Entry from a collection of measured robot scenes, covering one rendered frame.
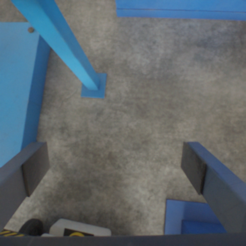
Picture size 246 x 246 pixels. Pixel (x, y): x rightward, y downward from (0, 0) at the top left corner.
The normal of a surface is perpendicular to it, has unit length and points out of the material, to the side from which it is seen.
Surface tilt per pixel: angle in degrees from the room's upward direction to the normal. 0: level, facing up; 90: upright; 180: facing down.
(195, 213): 0
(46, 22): 90
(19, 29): 0
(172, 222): 0
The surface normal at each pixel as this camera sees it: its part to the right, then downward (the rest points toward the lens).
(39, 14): -0.09, 0.99
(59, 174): -0.08, -0.13
